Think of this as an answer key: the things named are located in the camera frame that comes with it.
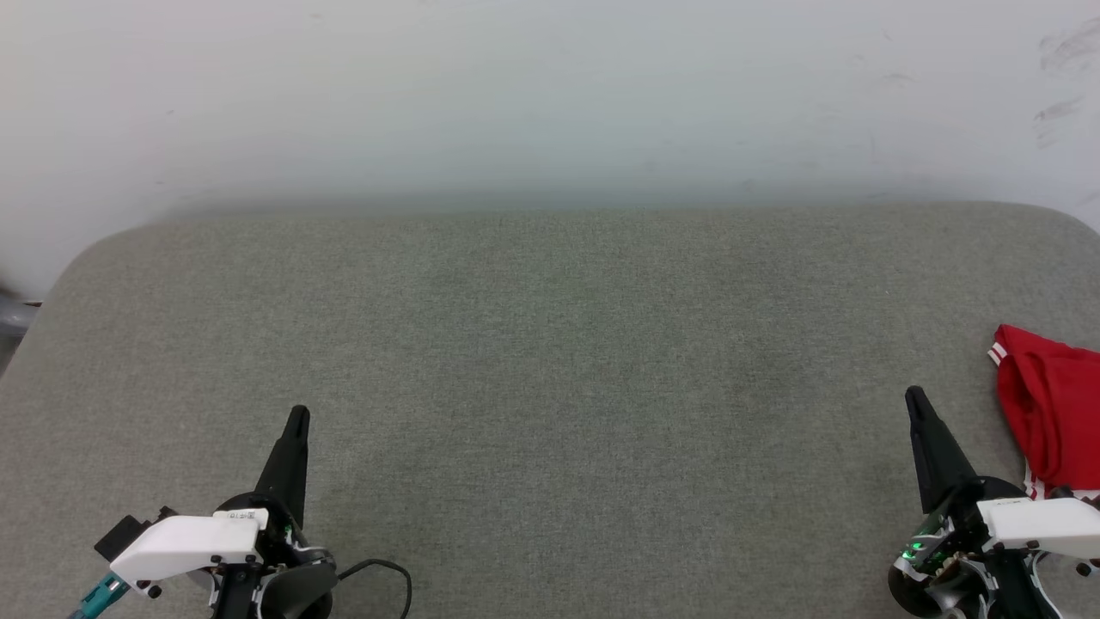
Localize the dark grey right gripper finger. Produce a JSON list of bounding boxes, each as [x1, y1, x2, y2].
[[904, 386, 981, 515]]

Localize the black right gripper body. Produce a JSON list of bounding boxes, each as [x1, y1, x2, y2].
[[888, 475, 1032, 618]]

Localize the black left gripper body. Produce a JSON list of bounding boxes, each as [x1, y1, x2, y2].
[[209, 490, 338, 619]]

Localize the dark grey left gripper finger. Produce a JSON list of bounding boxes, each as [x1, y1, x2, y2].
[[254, 405, 311, 527]]

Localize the red and white sports jersey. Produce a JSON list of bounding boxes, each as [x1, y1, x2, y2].
[[987, 324, 1100, 504]]

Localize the thin black cable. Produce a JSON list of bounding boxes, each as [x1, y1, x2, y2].
[[335, 559, 414, 619]]

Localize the teal cable connector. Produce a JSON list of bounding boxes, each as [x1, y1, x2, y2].
[[69, 571, 131, 619]]

